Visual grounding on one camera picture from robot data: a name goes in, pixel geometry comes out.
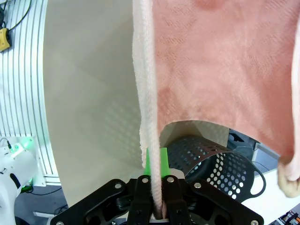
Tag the grey flat box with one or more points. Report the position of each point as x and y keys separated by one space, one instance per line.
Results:
x=264 y=152

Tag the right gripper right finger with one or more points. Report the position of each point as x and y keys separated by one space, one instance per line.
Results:
x=187 y=204

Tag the dark bulky box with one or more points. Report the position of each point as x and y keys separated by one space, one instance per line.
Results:
x=239 y=140

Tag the dark perforated plastic basket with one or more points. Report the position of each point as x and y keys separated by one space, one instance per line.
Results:
x=187 y=150

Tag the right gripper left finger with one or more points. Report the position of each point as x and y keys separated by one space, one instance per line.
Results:
x=131 y=201

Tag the white ribbed aluminium platform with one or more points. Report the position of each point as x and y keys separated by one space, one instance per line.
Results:
x=23 y=93

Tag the pink terry towel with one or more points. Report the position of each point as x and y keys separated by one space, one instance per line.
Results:
x=222 y=70

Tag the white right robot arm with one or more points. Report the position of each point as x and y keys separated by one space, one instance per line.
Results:
x=14 y=168

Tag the yellow box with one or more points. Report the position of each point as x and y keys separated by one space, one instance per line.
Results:
x=3 y=39

